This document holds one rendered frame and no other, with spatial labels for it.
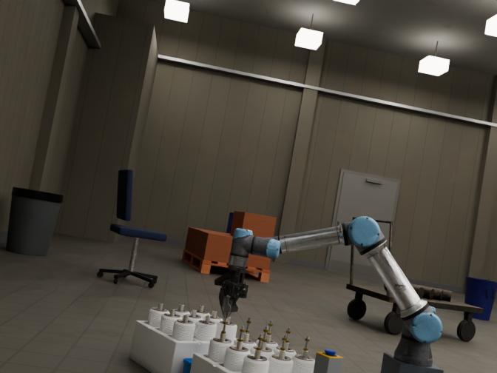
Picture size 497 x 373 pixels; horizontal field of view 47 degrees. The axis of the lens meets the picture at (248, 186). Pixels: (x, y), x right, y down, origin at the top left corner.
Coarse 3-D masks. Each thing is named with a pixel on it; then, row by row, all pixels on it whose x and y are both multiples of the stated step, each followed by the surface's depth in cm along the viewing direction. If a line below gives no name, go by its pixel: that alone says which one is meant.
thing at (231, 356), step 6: (228, 348) 219; (228, 354) 217; (234, 354) 216; (240, 354) 216; (246, 354) 217; (228, 360) 217; (234, 360) 215; (240, 360) 216; (228, 366) 216; (234, 366) 215; (240, 366) 216
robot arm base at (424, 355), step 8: (400, 344) 230; (408, 344) 227; (416, 344) 226; (424, 344) 226; (400, 352) 228; (408, 352) 227; (416, 352) 225; (424, 352) 225; (400, 360) 227; (408, 360) 225; (416, 360) 224; (424, 360) 224; (432, 360) 227
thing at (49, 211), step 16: (16, 192) 595; (32, 192) 591; (48, 192) 645; (16, 208) 594; (32, 208) 592; (48, 208) 601; (16, 224) 593; (32, 224) 593; (48, 224) 605; (16, 240) 593; (32, 240) 595; (48, 240) 611
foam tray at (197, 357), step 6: (198, 354) 229; (204, 354) 231; (192, 360) 230; (198, 360) 227; (204, 360) 224; (210, 360) 223; (192, 366) 230; (198, 366) 226; (204, 366) 223; (210, 366) 220; (216, 366) 217; (222, 366) 218; (192, 372) 229; (198, 372) 226; (204, 372) 222; (210, 372) 219; (216, 372) 216; (222, 372) 213; (228, 372) 211; (234, 372) 212; (240, 372) 214
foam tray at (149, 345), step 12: (144, 324) 269; (144, 336) 266; (156, 336) 257; (168, 336) 253; (132, 348) 272; (144, 348) 264; (156, 348) 255; (168, 348) 248; (180, 348) 245; (192, 348) 249; (204, 348) 253; (144, 360) 262; (156, 360) 254; (168, 360) 246; (180, 360) 246; (156, 372) 252; (168, 372) 244; (180, 372) 246
